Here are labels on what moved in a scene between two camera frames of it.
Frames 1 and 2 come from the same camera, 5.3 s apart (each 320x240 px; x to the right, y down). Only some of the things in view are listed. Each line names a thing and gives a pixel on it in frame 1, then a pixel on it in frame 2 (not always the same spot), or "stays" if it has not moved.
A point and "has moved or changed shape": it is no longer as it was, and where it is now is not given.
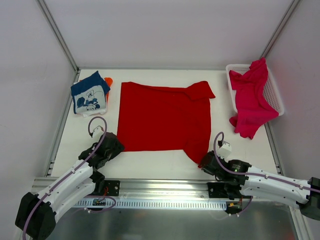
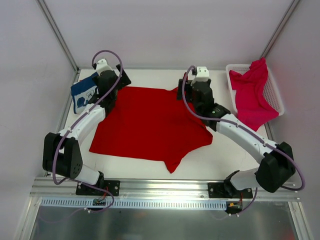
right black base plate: (220, 190) stays
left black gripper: (115, 144) -> (123, 77)
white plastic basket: (270, 94) stays
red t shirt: (157, 118) has moved or changed shape
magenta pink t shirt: (254, 108) stays
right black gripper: (206, 163) -> (181, 89)
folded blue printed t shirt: (89, 95) stays
